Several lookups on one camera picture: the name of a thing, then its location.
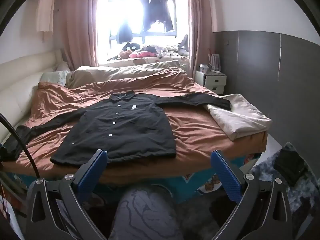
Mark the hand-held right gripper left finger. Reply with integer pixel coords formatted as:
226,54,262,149
25,149,112,240

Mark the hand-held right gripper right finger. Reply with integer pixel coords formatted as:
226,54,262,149
211,150,294,240

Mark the black button-up shirt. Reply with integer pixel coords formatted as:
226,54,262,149
0,92,232,167

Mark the brown duvet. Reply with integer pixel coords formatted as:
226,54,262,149
1,66,268,188

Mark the beige folded blanket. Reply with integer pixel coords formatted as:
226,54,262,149
204,94,273,141

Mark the person's patterned trouser leg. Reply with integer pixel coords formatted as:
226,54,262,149
110,184,185,240

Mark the dark cloth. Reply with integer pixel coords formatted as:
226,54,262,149
273,147,309,187

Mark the grey shaggy rug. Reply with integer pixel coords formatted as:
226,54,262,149
175,142,320,240

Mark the white nightstand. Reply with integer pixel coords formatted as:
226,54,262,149
195,70,227,95

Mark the floral pillow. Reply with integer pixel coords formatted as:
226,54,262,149
39,70,69,87

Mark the cream padded headboard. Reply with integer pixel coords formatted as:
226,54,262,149
0,49,63,140

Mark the red plush toy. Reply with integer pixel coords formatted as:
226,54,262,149
129,51,150,59

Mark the black round plush toy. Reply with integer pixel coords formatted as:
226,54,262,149
122,42,140,52

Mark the grey plush toy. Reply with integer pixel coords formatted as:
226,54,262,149
176,34,189,57

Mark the small dark hanging garment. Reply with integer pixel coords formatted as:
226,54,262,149
116,22,133,44

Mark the pink curtain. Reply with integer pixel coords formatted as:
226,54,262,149
54,0,100,70
186,0,215,80

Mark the black cable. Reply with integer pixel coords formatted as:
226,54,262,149
0,112,40,179

